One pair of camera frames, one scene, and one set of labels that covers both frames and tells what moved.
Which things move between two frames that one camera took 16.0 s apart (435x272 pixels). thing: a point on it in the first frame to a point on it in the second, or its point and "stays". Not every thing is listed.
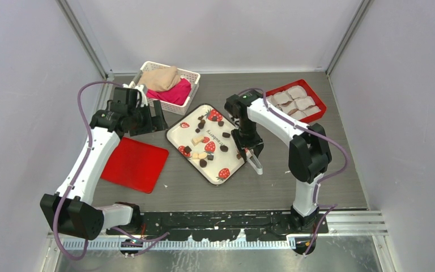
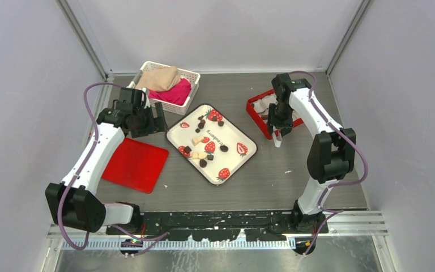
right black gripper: (257, 142) to (286, 126)
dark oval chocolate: (224, 148) stays
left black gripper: (153, 123) stays
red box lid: (135, 164) stays
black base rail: (206, 226) stays
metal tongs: (259, 168) to (277, 136)
